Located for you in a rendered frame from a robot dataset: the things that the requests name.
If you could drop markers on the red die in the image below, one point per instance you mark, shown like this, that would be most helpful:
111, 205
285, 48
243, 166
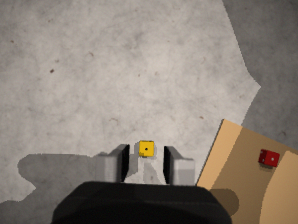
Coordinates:
269, 158

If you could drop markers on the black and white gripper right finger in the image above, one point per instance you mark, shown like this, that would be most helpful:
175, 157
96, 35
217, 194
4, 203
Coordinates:
178, 170

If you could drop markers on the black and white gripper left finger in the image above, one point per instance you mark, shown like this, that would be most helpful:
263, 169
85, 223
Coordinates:
113, 167

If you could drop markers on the orange flat mat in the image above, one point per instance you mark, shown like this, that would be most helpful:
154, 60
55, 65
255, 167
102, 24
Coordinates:
251, 192

